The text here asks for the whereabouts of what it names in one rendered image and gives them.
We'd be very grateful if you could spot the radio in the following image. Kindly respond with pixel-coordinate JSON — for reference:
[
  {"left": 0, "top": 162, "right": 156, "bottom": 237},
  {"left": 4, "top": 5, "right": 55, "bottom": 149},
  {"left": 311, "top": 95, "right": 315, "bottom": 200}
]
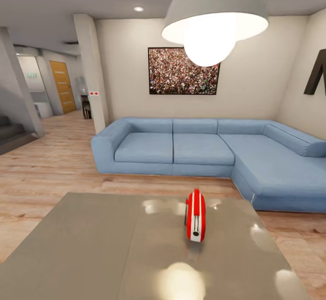
[{"left": 184, "top": 189, "right": 206, "bottom": 242}]

